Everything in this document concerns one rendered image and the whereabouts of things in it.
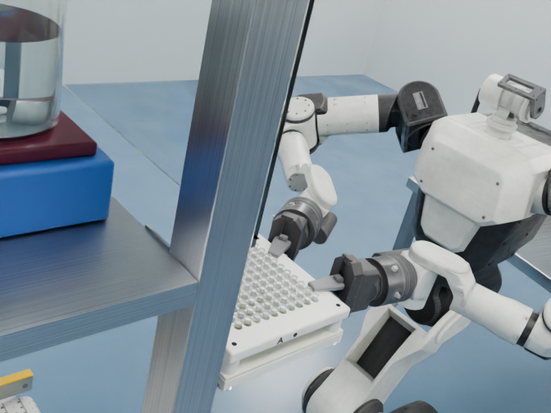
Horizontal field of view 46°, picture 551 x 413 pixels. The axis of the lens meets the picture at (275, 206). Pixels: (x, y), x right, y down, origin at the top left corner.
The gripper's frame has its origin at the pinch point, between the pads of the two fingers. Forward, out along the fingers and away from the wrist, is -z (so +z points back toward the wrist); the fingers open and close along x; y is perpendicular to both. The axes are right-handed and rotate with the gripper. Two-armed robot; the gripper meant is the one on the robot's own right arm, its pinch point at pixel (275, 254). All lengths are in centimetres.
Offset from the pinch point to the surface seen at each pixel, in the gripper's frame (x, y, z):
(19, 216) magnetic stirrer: -24, 17, -51
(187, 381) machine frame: -7.6, -2.2, -45.6
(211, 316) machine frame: -16.4, -2.8, -44.5
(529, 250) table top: 16, -55, 78
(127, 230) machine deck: -21.6, 9.0, -42.8
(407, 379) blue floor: 103, -44, 118
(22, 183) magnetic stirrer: -28, 17, -51
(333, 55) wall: 78, 89, 518
